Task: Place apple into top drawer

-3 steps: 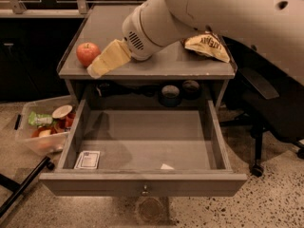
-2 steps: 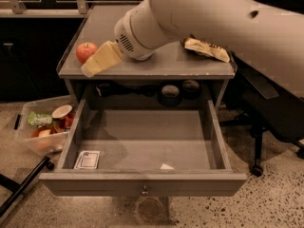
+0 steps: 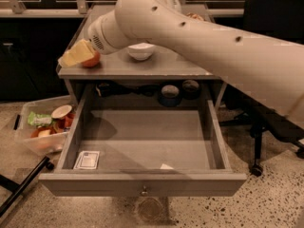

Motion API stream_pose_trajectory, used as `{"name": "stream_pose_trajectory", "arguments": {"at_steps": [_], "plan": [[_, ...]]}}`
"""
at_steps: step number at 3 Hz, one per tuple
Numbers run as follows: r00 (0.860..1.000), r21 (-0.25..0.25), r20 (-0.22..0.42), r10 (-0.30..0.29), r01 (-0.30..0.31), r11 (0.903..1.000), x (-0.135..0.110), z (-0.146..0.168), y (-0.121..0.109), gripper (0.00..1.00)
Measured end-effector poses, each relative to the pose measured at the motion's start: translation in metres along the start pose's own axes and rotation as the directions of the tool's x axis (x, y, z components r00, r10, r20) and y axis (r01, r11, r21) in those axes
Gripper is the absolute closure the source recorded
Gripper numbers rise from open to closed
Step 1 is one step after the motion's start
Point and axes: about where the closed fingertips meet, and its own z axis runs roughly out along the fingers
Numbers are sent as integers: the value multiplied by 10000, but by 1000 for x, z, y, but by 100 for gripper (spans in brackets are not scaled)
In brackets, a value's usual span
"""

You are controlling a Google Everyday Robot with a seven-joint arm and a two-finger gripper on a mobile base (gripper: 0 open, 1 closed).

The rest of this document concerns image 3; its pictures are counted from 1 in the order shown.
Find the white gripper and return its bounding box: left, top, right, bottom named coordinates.
left=58, top=11, right=127, bottom=67

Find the red apple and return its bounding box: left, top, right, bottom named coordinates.
left=81, top=51, right=100, bottom=67

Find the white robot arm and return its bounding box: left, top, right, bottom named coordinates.
left=59, top=0, right=304, bottom=128

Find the grey cabinet with glass top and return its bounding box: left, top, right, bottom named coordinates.
left=56, top=3, right=229, bottom=112

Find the open grey top drawer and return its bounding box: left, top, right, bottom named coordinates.
left=39, top=86, right=246, bottom=197

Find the small metal drawer knob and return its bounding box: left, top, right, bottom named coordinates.
left=140, top=185, right=149, bottom=197

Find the white ceramic bowl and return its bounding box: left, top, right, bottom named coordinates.
left=127, top=43, right=156, bottom=61

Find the small white bowl in bin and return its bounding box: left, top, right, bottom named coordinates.
left=51, top=104, right=72, bottom=119

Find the green snack packet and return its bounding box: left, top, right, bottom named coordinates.
left=28, top=111, right=52, bottom=126

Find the clear plastic storage bin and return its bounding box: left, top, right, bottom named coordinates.
left=15, top=96, right=75, bottom=156

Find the dark round can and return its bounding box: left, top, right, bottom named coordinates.
left=181, top=80, right=200, bottom=100
left=158, top=85, right=181, bottom=107

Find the white paper card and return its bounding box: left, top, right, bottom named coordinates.
left=74, top=151, right=100, bottom=170

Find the brown yellow chip bag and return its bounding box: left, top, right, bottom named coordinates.
left=186, top=12, right=204, bottom=21

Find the small white paper scrap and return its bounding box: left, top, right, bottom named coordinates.
left=161, top=163, right=174, bottom=170

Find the black stand leg with caster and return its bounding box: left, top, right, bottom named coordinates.
left=0, top=157, right=54, bottom=217

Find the black office chair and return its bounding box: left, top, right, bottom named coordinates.
left=221, top=0, right=304, bottom=177

